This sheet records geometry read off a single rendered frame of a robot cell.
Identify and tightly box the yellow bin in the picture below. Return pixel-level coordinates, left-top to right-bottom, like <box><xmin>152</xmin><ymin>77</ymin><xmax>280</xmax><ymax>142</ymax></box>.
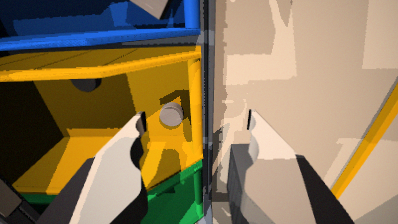
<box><xmin>0</xmin><ymin>46</ymin><xmax>203</xmax><ymax>195</ymax></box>

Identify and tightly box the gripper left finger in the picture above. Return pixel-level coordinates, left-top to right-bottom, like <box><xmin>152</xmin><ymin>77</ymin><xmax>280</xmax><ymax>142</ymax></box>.
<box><xmin>35</xmin><ymin>111</ymin><xmax>148</xmax><ymax>224</ymax></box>

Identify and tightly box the grey bin rack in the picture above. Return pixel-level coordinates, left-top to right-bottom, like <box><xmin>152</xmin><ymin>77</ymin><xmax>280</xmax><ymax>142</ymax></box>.
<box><xmin>0</xmin><ymin>0</ymin><xmax>216</xmax><ymax>224</ymax></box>

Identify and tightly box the yellow bar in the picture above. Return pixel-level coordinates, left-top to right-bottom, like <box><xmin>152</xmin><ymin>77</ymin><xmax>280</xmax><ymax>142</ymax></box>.
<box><xmin>331</xmin><ymin>83</ymin><xmax>398</xmax><ymax>199</ymax></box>

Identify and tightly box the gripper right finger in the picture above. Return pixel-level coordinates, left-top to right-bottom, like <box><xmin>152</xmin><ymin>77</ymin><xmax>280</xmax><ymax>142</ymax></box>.
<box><xmin>241</xmin><ymin>109</ymin><xmax>355</xmax><ymax>224</ymax></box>

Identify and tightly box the green open bin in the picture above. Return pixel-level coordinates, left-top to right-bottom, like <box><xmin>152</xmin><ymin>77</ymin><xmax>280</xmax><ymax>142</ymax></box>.
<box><xmin>21</xmin><ymin>160</ymin><xmax>203</xmax><ymax>224</ymax></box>

